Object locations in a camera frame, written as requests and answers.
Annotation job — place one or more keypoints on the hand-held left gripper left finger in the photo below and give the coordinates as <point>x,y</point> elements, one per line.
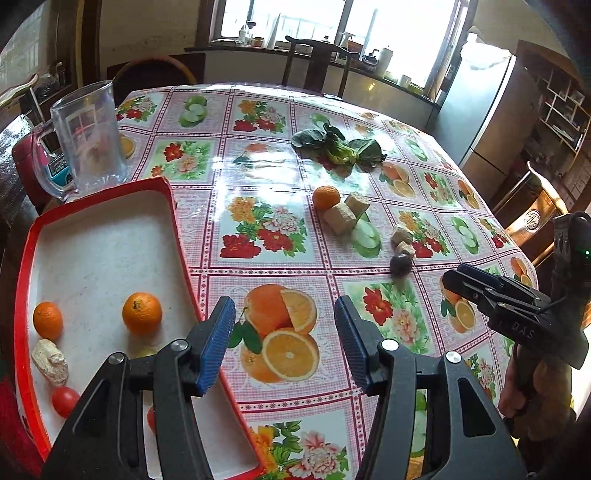
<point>214,344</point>

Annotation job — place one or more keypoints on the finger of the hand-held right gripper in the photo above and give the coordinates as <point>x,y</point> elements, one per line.
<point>503,287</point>
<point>471,297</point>

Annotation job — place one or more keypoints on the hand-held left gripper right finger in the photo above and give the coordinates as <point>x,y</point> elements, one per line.
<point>355,344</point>

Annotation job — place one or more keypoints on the small green fruit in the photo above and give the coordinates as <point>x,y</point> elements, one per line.
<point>147,353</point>

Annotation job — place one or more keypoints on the dark purple plum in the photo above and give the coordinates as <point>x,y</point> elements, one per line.
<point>400,266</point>

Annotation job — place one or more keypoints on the orange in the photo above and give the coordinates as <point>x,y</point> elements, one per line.
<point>326,198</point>
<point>48,321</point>
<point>142,314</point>

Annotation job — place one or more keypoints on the red tomato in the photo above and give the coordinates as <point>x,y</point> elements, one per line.
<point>64,401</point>
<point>151,419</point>

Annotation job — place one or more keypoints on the red tray with white inside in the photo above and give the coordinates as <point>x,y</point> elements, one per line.
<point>101,258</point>

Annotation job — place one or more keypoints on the knobby beige vegetable chunk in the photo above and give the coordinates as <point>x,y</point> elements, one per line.
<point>50,362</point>

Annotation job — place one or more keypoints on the person's right hand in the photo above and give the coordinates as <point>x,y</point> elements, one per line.
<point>554,397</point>

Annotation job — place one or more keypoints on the carved brown wooden chair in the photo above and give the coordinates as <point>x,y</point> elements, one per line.
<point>531,221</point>

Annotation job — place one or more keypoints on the fruit and flower print tablecloth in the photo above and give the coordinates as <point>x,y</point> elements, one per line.
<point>286,258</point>

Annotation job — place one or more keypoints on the silver refrigerator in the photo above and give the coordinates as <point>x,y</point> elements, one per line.
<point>480,110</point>

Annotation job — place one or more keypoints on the leafy green vegetable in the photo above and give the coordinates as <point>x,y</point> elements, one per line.
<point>364,152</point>

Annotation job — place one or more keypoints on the red cloth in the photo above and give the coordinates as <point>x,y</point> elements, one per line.
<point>16,429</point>

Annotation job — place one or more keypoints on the white cup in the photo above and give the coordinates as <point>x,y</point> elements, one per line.
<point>405,81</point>

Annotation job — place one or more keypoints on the white plastic bag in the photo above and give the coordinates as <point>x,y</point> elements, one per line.
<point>485,53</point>

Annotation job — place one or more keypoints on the clear plastic pitcher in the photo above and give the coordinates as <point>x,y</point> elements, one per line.
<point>87,138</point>

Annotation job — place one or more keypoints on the white thermos jug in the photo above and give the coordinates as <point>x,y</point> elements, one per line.
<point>384,62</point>

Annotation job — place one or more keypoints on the black kettle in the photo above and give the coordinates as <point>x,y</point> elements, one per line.
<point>369,61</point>

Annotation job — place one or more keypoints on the red thermos bottle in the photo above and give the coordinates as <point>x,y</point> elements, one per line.
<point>25,157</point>

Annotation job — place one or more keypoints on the round rattan chair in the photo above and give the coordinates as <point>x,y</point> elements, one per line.
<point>152,74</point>

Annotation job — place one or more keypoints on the brown pot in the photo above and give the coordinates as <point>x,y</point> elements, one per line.
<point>354,46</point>

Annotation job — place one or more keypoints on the dark window counter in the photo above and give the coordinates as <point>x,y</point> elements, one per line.
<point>249,64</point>

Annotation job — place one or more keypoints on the spray bottle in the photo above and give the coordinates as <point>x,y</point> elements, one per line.
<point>346,40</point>

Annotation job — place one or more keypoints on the dark wooden chair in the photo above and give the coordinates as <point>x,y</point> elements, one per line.
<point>318,46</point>

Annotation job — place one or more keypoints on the wooden wall shelf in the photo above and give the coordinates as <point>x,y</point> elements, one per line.
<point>554,106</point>

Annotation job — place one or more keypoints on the window with dark frame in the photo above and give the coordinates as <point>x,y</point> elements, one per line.
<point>406,27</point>

